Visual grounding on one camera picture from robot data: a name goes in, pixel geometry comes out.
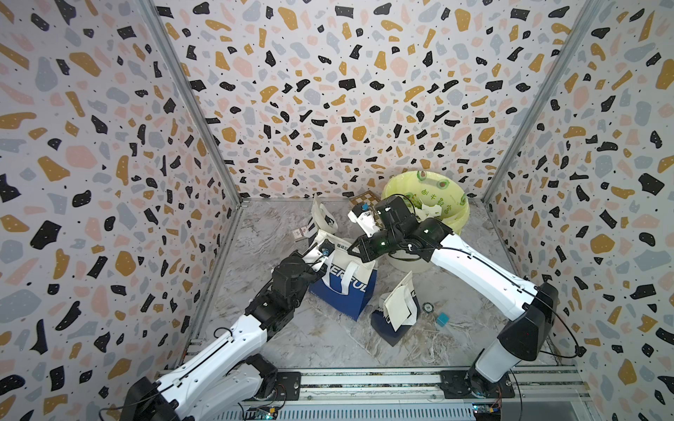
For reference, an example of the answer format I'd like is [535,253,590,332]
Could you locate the navy white tote bag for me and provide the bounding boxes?
[310,243,377,320]

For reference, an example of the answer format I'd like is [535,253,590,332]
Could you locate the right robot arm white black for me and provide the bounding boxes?
[348,195,559,398]

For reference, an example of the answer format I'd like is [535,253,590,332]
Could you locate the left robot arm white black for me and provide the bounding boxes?
[120,246,332,420]

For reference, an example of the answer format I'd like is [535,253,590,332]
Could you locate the white plastic trash bin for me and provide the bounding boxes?
[386,250,435,274]

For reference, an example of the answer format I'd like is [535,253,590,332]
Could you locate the far navy tote bag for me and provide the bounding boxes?
[308,226,337,246]

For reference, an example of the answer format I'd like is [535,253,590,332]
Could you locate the wooden checkerboard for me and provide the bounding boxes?
[349,191,381,206]

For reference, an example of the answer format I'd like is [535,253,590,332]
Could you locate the white receipt on near bag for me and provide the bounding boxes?
[384,286,419,332]

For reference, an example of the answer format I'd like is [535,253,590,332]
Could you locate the near navy tote bag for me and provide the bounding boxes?
[370,272,421,347]

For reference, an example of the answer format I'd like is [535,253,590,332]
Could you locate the yellow-green bin liner bag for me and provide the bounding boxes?
[381,170,470,234]

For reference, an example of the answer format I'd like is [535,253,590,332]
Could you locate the small teal cube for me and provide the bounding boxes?
[435,312,449,327]

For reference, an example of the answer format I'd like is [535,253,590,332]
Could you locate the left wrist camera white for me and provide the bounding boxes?
[303,240,335,267]

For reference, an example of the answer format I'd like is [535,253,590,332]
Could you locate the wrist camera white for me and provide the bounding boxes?
[348,203,380,238]
[303,240,335,267]

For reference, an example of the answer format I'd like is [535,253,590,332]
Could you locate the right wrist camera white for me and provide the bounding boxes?
[348,203,380,238]

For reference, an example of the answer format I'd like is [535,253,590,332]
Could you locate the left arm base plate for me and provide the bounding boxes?
[244,371,302,403]

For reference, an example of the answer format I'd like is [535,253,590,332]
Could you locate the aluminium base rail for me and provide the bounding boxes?
[174,366,600,420]

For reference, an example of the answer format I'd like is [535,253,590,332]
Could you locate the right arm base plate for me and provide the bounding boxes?
[439,368,515,399]

